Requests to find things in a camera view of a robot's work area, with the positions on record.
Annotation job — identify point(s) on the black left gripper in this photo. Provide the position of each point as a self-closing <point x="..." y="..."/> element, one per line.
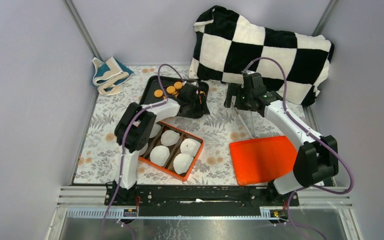
<point x="201" y="100"/>

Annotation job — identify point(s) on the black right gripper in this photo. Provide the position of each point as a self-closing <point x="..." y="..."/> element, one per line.
<point x="235" y="90"/>

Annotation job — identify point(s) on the round orange cookie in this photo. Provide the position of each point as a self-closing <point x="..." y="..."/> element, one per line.
<point x="170" y="89"/>
<point x="158" y="93"/>
<point x="178" y="85"/>

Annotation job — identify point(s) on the black cookie tray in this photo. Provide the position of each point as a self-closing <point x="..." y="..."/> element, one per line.
<point x="192" y="113"/>

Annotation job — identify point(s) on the orange cookie box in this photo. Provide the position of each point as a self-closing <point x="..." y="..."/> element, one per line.
<point x="174" y="151"/>

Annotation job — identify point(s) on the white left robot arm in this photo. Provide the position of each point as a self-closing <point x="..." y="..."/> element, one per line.
<point x="135" y="126"/>

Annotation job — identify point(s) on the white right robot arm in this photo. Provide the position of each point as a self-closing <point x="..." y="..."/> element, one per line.
<point x="315" y="160"/>

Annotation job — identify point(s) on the black white checkered pillow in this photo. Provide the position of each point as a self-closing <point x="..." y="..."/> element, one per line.
<point x="290" y="63"/>

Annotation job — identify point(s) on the orange box lid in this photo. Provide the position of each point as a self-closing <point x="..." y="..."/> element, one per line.
<point x="261" y="160"/>

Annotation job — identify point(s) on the teal beige folded cloth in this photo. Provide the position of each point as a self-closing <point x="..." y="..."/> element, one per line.
<point x="109" y="76"/>

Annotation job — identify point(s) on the floral table mat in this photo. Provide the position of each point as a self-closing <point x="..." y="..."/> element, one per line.
<point x="99" y="159"/>

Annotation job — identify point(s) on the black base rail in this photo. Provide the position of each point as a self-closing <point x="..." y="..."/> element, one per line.
<point x="198" y="201"/>

